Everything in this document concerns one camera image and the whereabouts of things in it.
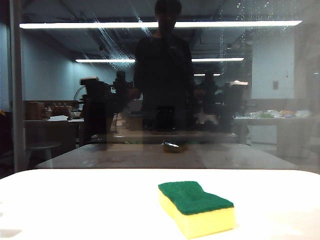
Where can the green and yellow sponge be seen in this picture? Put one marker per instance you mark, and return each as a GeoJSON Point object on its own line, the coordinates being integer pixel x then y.
{"type": "Point", "coordinates": [197, 210]}

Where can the grey round stool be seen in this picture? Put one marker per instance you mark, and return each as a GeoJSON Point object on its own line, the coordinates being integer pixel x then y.
{"type": "Point", "coordinates": [42, 146]}

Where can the large glass window pane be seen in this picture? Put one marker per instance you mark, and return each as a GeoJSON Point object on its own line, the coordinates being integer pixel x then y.
{"type": "Point", "coordinates": [275, 75]}

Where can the grey window frame post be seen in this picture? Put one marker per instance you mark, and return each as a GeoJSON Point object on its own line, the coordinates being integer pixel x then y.
{"type": "Point", "coordinates": [17, 75]}

